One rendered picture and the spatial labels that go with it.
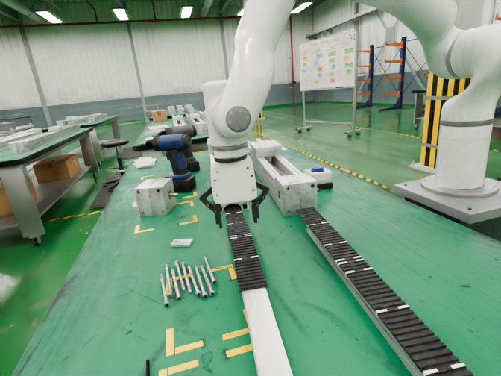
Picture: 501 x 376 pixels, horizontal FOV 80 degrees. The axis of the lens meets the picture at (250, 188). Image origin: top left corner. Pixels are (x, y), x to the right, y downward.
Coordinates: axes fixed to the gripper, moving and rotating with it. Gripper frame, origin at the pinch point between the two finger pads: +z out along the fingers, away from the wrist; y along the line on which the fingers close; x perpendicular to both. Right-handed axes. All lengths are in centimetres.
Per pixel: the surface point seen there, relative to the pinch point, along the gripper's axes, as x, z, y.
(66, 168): 339, 49, -191
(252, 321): -30.2, 3.2, -1.4
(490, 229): -1, 14, 70
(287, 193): 10.6, -0.8, 15.4
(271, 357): -37.1, 3.2, 0.1
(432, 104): 251, 7, 250
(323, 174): 27.6, 0.7, 32.5
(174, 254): -1.1, 6.2, -15.9
